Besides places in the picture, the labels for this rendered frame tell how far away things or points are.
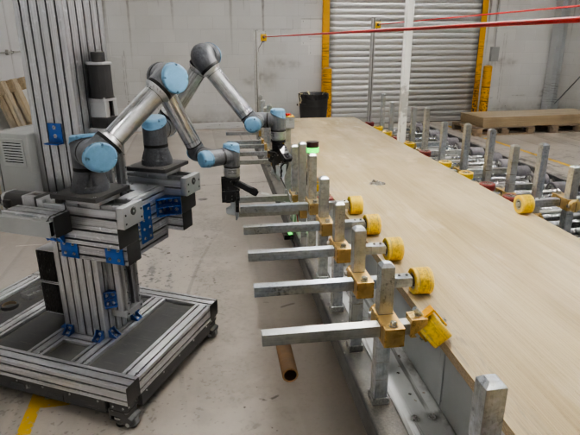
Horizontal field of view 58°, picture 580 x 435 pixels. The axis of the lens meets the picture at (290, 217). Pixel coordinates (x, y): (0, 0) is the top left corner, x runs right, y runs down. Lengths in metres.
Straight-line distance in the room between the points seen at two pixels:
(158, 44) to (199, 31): 0.78
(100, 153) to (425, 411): 1.41
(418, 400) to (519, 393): 0.45
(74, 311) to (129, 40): 7.73
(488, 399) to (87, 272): 2.10
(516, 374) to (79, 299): 2.05
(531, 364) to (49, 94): 2.07
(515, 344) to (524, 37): 10.92
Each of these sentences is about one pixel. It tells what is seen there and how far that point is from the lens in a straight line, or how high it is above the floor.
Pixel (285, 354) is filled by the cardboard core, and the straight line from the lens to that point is 2.77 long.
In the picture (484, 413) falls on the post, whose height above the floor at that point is 1.08.
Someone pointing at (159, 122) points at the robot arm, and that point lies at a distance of 2.58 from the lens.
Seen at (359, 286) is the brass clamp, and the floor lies 0.96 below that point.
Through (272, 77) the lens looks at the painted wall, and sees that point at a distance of 10.20.
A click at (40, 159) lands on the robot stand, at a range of 2.60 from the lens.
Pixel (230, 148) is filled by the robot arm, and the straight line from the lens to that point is 2.33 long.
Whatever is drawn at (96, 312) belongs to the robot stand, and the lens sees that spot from 2.73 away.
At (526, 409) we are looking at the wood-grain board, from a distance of 1.23.
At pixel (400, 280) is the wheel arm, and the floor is 0.95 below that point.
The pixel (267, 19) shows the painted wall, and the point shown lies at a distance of 10.17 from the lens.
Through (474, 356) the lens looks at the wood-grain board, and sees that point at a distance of 1.35.
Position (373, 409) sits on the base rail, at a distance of 1.46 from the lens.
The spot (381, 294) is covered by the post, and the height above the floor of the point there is 1.03.
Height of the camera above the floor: 1.62
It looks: 19 degrees down
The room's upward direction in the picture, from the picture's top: straight up
